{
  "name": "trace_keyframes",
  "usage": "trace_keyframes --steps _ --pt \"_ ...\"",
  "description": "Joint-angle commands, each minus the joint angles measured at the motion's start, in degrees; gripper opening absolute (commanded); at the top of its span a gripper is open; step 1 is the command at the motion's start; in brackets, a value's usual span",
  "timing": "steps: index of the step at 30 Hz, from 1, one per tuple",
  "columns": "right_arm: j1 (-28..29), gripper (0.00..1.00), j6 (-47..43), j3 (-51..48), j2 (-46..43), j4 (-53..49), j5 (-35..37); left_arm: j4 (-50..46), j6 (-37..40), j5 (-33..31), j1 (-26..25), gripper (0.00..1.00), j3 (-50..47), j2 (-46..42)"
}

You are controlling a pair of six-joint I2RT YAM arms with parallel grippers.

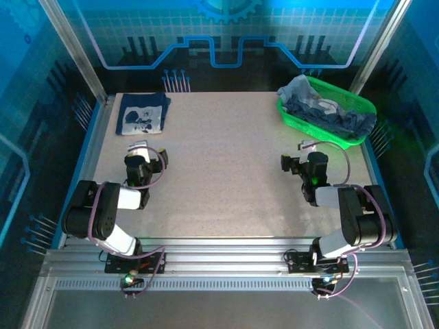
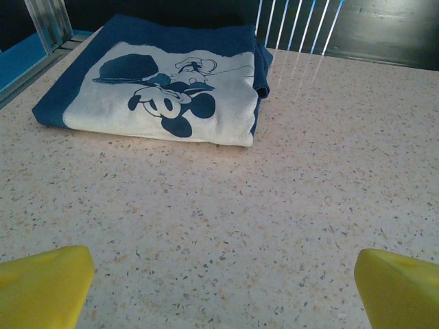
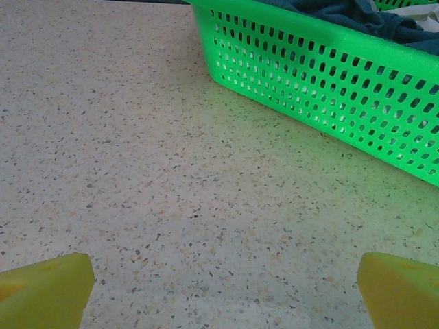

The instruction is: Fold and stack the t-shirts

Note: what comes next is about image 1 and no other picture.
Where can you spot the navy t-shirt with white print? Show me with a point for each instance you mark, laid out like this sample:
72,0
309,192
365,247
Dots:
137,99

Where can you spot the green perforated plastic basket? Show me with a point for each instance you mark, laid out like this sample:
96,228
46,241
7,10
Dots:
350,99

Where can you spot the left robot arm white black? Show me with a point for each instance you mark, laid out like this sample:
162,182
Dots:
103,209

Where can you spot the pile of grey-blue clothes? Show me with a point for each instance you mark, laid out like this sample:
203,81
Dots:
343,121

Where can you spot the light blue-grey t-shirt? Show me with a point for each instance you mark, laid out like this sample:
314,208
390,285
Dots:
298,87

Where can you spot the small controller board with LED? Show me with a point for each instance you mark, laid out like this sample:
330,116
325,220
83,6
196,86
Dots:
129,280
326,282

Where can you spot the slotted metal strip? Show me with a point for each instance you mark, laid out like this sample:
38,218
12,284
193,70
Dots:
223,284

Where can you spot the grey metal panel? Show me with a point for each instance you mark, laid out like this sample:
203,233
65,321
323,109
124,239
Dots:
223,308

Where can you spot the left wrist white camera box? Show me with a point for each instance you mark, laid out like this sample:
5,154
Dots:
137,146

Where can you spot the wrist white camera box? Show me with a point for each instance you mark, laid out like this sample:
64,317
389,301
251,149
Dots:
137,146
308,144

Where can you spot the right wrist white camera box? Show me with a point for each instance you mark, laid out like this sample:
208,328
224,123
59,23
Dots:
308,144

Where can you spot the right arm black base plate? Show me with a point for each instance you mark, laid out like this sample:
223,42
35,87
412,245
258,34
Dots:
298,264

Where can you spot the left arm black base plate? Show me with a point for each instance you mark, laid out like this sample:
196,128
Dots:
116,265

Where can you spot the aluminium mounting rail beam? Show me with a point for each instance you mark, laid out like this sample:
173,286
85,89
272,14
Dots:
223,257

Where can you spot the aluminium frame post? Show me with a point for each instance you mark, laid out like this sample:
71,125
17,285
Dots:
380,44
72,48

